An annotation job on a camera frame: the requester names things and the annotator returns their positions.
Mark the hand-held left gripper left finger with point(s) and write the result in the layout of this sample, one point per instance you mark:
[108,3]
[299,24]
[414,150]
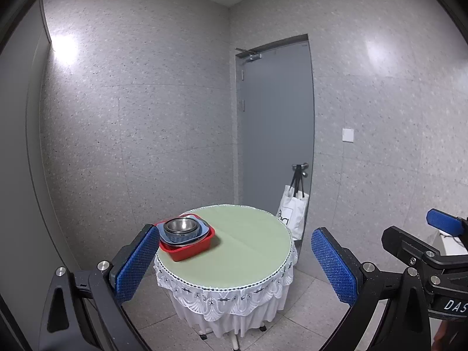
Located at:
[135,263]

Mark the white table base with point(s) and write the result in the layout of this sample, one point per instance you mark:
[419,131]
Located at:
[234,338]

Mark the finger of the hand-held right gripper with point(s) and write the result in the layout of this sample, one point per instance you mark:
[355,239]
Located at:
[444,223]
[402,241]

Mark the grey door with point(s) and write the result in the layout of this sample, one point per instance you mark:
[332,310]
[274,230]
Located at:
[278,124]

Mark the white tote bag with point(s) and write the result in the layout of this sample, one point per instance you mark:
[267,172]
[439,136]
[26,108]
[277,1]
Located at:
[292,214]

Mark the small steel bowl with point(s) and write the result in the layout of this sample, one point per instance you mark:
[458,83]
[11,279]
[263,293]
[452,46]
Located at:
[180,223]

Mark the metal door closer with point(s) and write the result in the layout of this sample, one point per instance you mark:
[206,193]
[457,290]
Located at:
[250,55]

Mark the large steel bowl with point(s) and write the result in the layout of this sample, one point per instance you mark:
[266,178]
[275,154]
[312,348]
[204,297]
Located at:
[181,236]

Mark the red plastic basin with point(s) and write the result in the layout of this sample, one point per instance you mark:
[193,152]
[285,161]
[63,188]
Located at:
[190,250]

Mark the green lace-trimmed tablecloth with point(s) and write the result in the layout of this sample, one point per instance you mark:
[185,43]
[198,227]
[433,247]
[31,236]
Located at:
[248,248]

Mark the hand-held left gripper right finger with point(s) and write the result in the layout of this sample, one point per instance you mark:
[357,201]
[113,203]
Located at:
[332,265]

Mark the white wall switch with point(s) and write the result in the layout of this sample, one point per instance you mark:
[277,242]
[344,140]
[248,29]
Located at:
[348,135]

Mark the blue plastic basin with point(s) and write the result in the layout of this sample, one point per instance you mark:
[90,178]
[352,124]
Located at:
[175,240]

